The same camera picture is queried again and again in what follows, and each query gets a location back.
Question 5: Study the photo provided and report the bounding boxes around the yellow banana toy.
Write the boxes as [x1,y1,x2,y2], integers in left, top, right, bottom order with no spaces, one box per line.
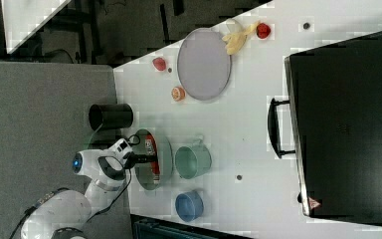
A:
[222,19,260,56]

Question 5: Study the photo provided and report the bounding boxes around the green metal pot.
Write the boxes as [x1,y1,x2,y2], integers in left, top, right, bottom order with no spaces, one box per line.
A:
[174,135,212,179]

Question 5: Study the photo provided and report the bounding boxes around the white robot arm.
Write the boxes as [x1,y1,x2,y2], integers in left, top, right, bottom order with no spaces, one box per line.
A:
[20,147,157,239]

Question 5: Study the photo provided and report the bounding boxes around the red strawberry toy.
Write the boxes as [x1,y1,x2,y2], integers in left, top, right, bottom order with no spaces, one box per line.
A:
[152,57,166,72]

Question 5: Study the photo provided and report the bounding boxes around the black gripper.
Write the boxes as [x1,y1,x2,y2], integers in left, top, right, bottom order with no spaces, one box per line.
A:
[123,152,158,169]

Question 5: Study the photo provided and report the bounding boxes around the orange slice toy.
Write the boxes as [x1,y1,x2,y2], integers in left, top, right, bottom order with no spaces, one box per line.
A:
[171,87,186,102]

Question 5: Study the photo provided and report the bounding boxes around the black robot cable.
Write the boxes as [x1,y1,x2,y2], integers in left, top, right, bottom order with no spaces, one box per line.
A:
[8,133,141,239]

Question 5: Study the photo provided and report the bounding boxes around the red plush ketchup bottle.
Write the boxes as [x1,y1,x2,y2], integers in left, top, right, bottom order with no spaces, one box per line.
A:
[145,134,160,184]

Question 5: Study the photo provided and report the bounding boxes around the blue bowl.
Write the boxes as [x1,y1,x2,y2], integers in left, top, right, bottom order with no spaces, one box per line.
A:
[175,190,204,222]

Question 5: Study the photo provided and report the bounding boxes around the black toaster oven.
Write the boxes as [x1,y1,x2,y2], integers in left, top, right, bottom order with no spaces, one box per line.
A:
[284,31,382,226]

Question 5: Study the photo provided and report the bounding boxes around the large black cylinder cup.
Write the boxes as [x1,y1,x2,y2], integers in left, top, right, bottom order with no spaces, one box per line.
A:
[89,104,133,130]

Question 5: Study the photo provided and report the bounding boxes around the grey round plate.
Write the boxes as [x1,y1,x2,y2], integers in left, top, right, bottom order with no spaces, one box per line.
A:
[177,28,232,101]

